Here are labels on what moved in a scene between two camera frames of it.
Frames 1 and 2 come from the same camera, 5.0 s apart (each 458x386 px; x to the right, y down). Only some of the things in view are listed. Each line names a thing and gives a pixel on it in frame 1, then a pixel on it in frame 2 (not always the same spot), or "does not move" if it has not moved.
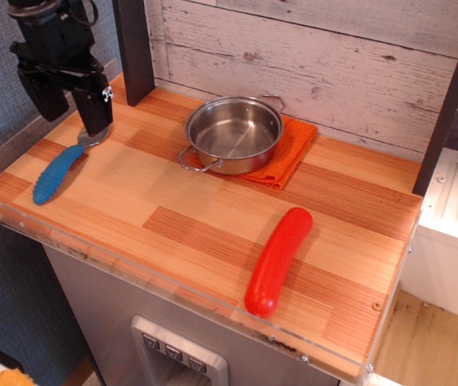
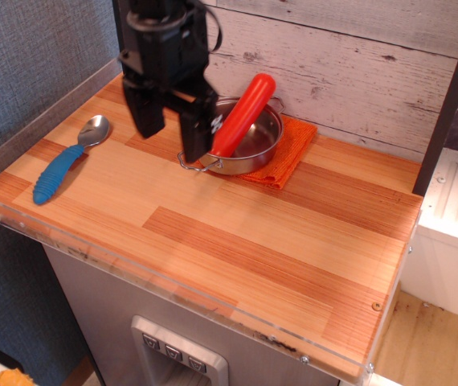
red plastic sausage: (273, 261) to (241, 114)
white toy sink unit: (445, 263) does not move
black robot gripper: (58, 47) to (164, 66)
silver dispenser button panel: (165, 357) does not move
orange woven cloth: (296, 136) does not move
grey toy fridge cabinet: (136, 338) does not move
